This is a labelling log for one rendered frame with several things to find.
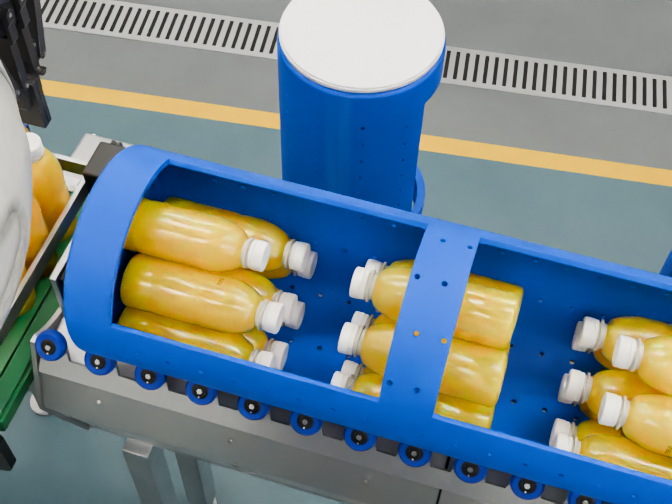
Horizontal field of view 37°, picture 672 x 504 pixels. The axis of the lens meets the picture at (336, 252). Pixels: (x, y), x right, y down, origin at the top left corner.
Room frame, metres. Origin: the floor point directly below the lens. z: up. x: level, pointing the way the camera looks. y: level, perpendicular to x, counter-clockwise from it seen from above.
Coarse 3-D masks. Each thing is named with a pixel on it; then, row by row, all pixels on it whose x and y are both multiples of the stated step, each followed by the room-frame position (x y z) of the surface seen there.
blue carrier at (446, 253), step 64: (128, 192) 0.76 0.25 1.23; (192, 192) 0.89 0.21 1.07; (256, 192) 0.87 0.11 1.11; (320, 192) 0.80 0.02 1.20; (128, 256) 0.79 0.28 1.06; (320, 256) 0.83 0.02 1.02; (384, 256) 0.81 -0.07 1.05; (448, 256) 0.68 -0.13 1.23; (512, 256) 0.77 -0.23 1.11; (576, 256) 0.71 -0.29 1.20; (320, 320) 0.75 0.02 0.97; (448, 320) 0.60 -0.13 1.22; (576, 320) 0.73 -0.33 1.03; (256, 384) 0.58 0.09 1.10; (320, 384) 0.56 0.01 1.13; (384, 384) 0.55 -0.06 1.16; (512, 384) 0.66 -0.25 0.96; (448, 448) 0.51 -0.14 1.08; (512, 448) 0.50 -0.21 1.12
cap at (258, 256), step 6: (258, 240) 0.75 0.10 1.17; (252, 246) 0.73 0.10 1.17; (258, 246) 0.73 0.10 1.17; (264, 246) 0.73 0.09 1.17; (252, 252) 0.72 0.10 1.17; (258, 252) 0.72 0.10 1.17; (264, 252) 0.73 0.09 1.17; (252, 258) 0.72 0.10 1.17; (258, 258) 0.72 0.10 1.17; (264, 258) 0.73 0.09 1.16; (252, 264) 0.71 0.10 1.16; (258, 264) 0.71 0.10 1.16; (264, 264) 0.72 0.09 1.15; (258, 270) 0.71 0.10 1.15
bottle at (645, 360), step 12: (660, 336) 0.62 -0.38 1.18; (636, 348) 0.60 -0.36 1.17; (648, 348) 0.60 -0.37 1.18; (660, 348) 0.60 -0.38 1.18; (636, 360) 0.59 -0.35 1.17; (648, 360) 0.59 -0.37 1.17; (660, 360) 0.58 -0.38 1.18; (648, 372) 0.58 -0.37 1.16; (660, 372) 0.57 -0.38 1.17; (648, 384) 0.57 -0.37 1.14; (660, 384) 0.56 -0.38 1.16
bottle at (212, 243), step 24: (144, 216) 0.76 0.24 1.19; (168, 216) 0.76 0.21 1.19; (192, 216) 0.77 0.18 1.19; (216, 216) 0.77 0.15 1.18; (144, 240) 0.74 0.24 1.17; (168, 240) 0.73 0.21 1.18; (192, 240) 0.73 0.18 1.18; (216, 240) 0.73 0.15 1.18; (240, 240) 0.74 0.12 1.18; (192, 264) 0.72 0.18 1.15; (216, 264) 0.71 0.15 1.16; (240, 264) 0.72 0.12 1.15
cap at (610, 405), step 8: (608, 392) 0.57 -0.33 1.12; (608, 400) 0.56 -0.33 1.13; (616, 400) 0.56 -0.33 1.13; (600, 408) 0.56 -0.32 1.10; (608, 408) 0.55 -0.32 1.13; (616, 408) 0.55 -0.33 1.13; (600, 416) 0.54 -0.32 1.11; (608, 416) 0.54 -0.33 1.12; (616, 416) 0.54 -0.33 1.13; (608, 424) 0.53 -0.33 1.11
